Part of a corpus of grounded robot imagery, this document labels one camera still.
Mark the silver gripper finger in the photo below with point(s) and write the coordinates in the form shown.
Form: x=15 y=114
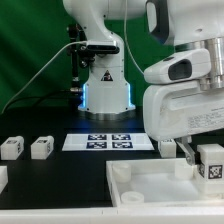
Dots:
x=184 y=144

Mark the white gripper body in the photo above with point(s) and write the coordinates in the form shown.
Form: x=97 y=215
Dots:
x=175 y=105

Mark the white square tabletop tray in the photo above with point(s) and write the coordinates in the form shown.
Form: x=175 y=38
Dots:
x=157 y=183

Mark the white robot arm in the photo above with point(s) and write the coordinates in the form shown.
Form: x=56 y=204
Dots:
x=184 y=24

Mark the white sheet with tags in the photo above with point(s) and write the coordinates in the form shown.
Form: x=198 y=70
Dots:
x=107 y=142

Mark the white block left edge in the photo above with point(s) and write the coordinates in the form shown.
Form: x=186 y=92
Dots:
x=3 y=178

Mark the white front rail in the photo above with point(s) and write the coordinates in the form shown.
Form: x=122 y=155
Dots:
x=153 y=215

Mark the black camera on mount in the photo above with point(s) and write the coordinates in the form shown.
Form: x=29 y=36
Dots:
x=101 y=47

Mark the black camera stand pole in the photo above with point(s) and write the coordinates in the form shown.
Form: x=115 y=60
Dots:
x=76 y=89

